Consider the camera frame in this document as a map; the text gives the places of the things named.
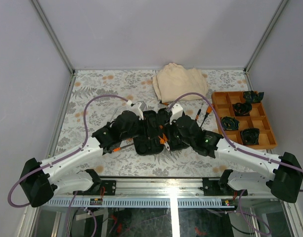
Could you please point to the cream cloth bag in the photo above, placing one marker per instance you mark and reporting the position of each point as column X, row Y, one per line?
column 174, row 80

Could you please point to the dark tape roll top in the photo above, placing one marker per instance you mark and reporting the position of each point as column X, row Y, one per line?
column 253, row 97

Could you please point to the orange black needle-nose pliers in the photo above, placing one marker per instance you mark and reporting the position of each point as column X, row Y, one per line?
column 164, row 141

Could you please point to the dark tape roll bottom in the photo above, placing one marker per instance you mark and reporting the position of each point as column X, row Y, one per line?
column 250, row 136

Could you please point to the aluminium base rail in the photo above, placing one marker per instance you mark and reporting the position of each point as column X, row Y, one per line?
column 148, row 192

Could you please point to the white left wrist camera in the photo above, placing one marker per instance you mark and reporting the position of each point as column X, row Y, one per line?
column 137, row 108

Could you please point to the orange handled long screwdriver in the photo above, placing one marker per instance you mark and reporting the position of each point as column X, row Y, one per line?
column 207, row 113

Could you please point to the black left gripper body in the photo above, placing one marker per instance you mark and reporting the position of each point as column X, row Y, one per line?
column 128, row 136

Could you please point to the floral table mat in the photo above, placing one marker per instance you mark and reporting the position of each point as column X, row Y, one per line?
column 98, row 96

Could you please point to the dark tape roll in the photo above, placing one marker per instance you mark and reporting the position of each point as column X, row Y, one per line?
column 250, row 136
column 242, row 109
column 229, row 123
column 253, row 97

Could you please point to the dark green tool case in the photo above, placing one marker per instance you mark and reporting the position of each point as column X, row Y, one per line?
column 153, row 125

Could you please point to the small black orange screwdriver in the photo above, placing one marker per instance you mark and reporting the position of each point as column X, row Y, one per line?
column 199, row 112

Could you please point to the orange utility knife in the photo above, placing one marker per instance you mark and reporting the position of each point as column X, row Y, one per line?
column 123, row 147

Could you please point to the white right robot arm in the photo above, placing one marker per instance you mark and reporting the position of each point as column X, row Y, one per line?
column 283, row 174

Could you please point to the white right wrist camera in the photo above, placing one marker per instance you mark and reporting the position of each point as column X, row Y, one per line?
column 176, row 111

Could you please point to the orange compartment tray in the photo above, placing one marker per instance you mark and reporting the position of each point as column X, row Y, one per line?
column 223, row 103

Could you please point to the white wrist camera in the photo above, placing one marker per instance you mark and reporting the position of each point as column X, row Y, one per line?
column 176, row 111
column 137, row 108

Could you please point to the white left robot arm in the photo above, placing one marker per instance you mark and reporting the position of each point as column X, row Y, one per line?
column 42, row 180

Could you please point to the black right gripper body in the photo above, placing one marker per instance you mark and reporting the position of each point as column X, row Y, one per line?
column 173, row 134

